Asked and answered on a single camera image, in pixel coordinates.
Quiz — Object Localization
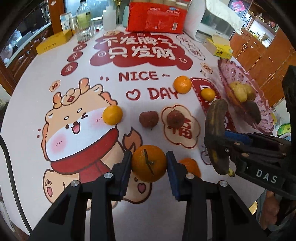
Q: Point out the dark avocado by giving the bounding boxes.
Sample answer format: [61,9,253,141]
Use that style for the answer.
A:
[243,101,261,124]

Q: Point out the blackened banana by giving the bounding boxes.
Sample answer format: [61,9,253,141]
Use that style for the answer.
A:
[204,98,235,177]

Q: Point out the stemmed orange tangerine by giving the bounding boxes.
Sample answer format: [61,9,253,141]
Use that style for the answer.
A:
[132,145,167,183]

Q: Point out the small yellow-orange tangerine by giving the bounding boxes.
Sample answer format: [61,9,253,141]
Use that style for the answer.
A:
[201,88,216,102]

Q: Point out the pink plastic fruit bowl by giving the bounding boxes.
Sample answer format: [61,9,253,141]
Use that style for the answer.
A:
[218,58,274,135]

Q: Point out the red lychee with stem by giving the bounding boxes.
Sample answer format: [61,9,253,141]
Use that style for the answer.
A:
[166,110,185,128]

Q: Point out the wooden cabinet right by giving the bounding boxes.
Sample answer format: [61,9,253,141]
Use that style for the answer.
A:
[230,29,295,107]

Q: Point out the large orange tangerine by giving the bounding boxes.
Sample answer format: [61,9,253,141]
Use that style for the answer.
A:
[173,76,192,94]

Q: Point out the dark red lychee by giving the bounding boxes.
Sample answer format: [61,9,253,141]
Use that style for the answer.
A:
[139,110,159,129]

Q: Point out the yellow tissue box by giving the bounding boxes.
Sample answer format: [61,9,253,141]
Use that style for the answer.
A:
[203,35,233,60]

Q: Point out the printed cartoon table cover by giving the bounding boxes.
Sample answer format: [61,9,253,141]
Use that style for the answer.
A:
[0,25,278,239]

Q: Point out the small tangerine near pear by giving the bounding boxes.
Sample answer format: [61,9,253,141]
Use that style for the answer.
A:
[102,105,123,126]

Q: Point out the white appliance with cloth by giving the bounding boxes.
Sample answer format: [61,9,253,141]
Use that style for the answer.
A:
[183,0,243,43]

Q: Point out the red bottle multipack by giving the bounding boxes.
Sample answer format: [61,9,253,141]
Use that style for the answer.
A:
[127,1,191,34]

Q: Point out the flat yellow box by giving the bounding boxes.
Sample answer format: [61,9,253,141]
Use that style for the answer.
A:
[36,29,73,55]

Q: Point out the white squeeze bottle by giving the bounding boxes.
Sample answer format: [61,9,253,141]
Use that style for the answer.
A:
[102,6,116,31]

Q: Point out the clear drinking glass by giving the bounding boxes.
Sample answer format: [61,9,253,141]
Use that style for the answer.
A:
[75,20,95,43]

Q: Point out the clear plastic bottle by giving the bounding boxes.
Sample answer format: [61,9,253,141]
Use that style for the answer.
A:
[76,0,91,28]

